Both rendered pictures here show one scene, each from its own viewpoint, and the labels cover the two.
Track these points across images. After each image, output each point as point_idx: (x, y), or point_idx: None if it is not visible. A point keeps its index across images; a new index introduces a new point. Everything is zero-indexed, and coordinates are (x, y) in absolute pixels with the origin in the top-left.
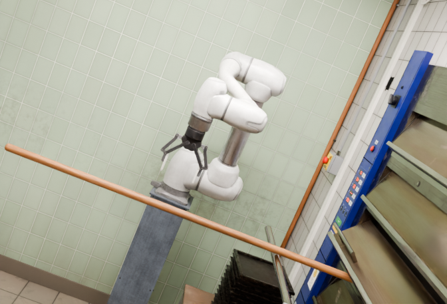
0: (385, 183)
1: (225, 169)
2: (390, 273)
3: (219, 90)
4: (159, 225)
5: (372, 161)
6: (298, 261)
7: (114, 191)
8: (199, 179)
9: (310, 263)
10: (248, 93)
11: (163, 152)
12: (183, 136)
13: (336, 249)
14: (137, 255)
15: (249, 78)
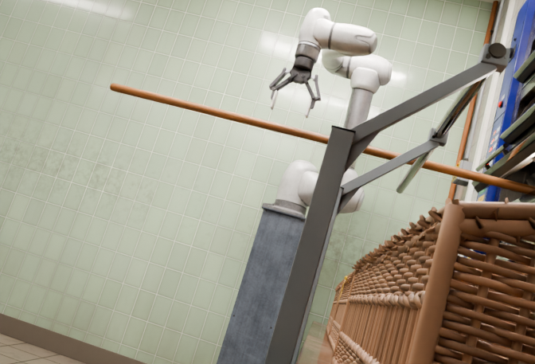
0: (524, 112)
1: None
2: None
3: (323, 13)
4: (276, 244)
5: (504, 110)
6: (442, 169)
7: (222, 115)
8: (314, 185)
9: (456, 169)
10: (355, 83)
11: (271, 89)
12: (291, 69)
13: (485, 172)
14: (252, 283)
15: (353, 65)
